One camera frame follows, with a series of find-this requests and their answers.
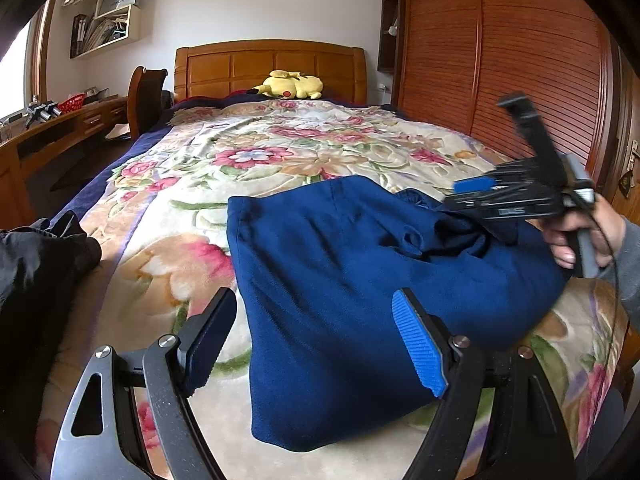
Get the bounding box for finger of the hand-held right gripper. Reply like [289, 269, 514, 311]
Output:
[442, 194, 502, 219]
[451, 175, 498, 197]

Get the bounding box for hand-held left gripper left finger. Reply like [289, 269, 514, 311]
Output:
[50, 287, 238, 480]

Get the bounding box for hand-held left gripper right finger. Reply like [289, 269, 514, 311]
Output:
[391, 287, 583, 480]

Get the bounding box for navy blue suit jacket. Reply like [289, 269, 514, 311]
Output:
[226, 176, 574, 453]

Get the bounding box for person's right forearm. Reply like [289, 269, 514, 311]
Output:
[597, 219, 640, 314]

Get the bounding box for pile of black clothes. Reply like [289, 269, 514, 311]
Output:
[0, 210, 102, 461]

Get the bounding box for person's right hand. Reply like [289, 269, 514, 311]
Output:
[542, 195, 627, 271]

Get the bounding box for wooden slatted wardrobe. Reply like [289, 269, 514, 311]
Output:
[377, 0, 622, 198]

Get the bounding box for floral blanket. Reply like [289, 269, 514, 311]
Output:
[40, 99, 632, 480]

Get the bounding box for navy blue bedsheet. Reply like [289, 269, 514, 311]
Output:
[50, 97, 177, 233]

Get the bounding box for yellow plush toy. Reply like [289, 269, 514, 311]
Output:
[248, 70, 324, 101]

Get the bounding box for dark pillows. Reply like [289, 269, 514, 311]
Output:
[172, 88, 262, 111]

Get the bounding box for wooden chair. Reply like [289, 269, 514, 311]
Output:
[126, 66, 169, 142]

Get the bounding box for wooden desk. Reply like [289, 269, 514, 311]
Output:
[0, 95, 132, 233]

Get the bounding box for wooden bed headboard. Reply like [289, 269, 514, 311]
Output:
[173, 39, 368, 107]

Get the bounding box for black device on desk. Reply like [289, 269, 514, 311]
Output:
[25, 101, 61, 129]

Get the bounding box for books and binders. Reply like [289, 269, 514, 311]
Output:
[70, 12, 132, 58]

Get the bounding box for window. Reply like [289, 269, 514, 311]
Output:
[0, 22, 37, 122]

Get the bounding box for white paper bag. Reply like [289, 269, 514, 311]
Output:
[97, 0, 134, 17]

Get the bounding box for white wall shelf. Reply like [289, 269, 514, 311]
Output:
[62, 0, 151, 60]

